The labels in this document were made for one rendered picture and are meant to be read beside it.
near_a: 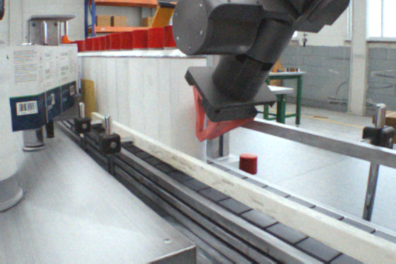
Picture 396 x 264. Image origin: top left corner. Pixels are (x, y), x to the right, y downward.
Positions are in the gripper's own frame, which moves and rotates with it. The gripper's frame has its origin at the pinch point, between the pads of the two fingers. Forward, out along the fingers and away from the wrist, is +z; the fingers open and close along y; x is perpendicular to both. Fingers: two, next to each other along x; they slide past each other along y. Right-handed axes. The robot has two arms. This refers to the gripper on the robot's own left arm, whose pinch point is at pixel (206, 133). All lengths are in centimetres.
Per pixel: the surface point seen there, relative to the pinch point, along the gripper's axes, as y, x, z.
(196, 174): 4.6, 5.8, -0.2
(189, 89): 1.8, -4.7, -3.8
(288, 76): -331, -201, 185
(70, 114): 6.7, -35.3, 33.2
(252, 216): 3.8, 14.2, -4.0
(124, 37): 1.8, -26.7, 3.7
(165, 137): 1.9, -4.8, 6.3
